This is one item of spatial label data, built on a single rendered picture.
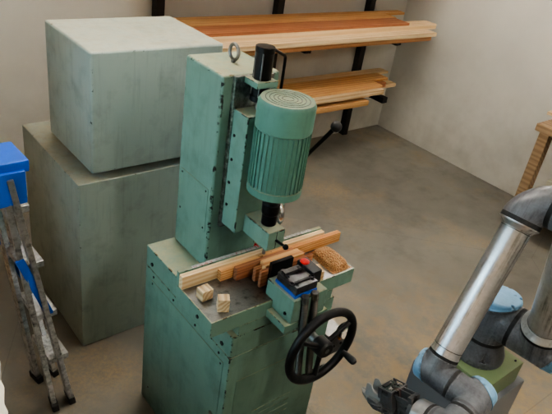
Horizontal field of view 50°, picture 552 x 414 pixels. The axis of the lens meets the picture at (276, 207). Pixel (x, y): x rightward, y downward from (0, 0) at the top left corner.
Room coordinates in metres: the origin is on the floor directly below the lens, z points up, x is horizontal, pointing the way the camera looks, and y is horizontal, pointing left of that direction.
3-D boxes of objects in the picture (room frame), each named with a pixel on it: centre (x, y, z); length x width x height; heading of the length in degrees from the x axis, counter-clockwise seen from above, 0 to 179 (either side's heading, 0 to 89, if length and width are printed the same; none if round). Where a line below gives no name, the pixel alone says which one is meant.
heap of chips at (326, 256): (1.75, -0.22, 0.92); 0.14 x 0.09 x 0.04; 42
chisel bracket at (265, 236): (1.67, 0.03, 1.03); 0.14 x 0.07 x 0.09; 42
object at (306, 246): (1.72, -0.05, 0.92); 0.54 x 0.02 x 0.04; 132
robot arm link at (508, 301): (1.69, -0.83, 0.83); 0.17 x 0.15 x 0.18; 49
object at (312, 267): (1.51, -0.11, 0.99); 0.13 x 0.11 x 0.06; 132
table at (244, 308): (1.57, -0.05, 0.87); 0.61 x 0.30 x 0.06; 132
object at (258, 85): (1.76, 0.11, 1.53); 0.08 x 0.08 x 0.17; 42
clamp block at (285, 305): (1.51, -0.11, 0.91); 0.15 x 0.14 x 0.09; 132
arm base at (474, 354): (1.70, -0.82, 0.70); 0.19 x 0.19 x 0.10
